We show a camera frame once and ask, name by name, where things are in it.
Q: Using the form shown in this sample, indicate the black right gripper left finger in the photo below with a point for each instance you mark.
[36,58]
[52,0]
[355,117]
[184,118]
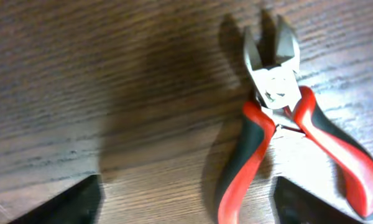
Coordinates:
[80,204]

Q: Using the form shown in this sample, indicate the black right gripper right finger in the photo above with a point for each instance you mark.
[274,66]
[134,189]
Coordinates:
[295,205]

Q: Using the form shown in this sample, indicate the red handled cutting pliers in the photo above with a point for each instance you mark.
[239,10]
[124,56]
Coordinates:
[281,103]

